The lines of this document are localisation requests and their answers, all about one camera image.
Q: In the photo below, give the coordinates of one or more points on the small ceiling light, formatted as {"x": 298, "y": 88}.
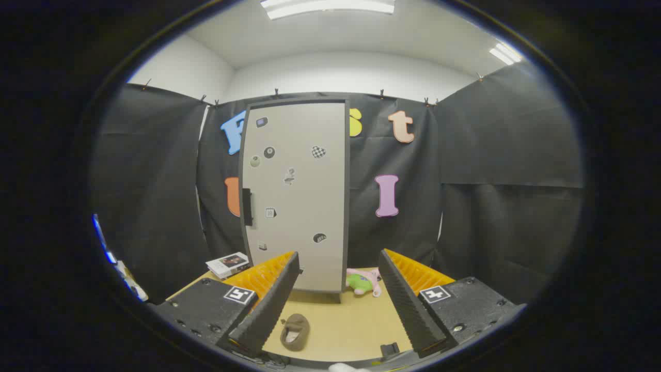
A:
{"x": 506, "y": 53}

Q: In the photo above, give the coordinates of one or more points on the pink and green plush toy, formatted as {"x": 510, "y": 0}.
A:
{"x": 361, "y": 281}

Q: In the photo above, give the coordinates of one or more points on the long ceiling light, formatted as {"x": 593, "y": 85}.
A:
{"x": 330, "y": 7}

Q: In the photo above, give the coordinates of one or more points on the grey shoe cabinet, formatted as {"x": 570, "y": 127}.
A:
{"x": 347, "y": 206}

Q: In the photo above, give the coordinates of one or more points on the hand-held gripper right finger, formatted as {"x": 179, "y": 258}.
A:
{"x": 408, "y": 310}

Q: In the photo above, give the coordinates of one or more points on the brown fuzzy slipper shoe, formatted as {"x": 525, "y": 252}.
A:
{"x": 295, "y": 330}

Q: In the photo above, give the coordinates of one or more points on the white picture book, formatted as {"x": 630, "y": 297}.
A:
{"x": 227, "y": 264}

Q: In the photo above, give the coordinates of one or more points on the black backdrop cloth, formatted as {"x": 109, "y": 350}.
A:
{"x": 490, "y": 155}

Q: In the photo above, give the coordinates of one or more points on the light grey shoe cabinet door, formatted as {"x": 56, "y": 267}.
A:
{"x": 299, "y": 196}

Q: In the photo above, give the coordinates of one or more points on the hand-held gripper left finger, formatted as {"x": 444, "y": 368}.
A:
{"x": 268, "y": 310}

